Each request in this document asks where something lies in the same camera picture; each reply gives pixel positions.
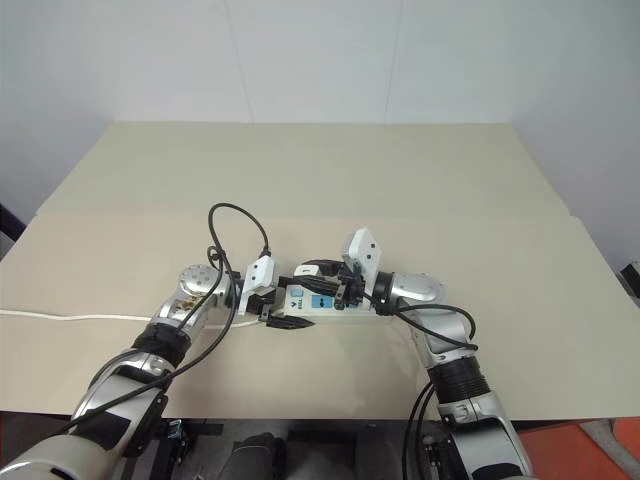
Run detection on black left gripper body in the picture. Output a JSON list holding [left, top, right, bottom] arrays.
[[243, 292, 277, 321]]

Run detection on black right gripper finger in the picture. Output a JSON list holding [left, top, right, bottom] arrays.
[[298, 276, 344, 300], [298, 257, 351, 277]]

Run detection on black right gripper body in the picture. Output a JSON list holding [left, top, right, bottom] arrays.
[[335, 269, 371, 310]]

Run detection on white power strip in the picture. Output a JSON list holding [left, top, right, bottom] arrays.
[[269, 282, 390, 327]]

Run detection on dark rounded shape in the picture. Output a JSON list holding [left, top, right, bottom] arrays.
[[230, 431, 290, 480]]

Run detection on dark cabinet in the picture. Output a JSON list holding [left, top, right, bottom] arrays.
[[0, 200, 29, 262]]

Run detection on black box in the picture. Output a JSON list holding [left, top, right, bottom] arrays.
[[618, 258, 640, 310]]

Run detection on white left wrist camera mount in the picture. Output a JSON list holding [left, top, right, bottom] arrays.
[[237, 255, 279, 316]]

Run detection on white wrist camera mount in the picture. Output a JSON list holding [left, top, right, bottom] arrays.
[[340, 227, 385, 290], [237, 255, 279, 316]]

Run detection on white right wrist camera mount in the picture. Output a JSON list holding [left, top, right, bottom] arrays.
[[340, 227, 385, 290]]

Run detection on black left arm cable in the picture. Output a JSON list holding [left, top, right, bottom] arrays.
[[63, 201, 274, 437]]

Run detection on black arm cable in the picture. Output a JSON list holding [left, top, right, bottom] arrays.
[[63, 201, 274, 437], [367, 293, 481, 480]]

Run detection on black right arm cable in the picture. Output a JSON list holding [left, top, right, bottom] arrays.
[[367, 293, 481, 480]]

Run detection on white power strip cord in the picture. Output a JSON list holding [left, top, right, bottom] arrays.
[[0, 308, 262, 332]]

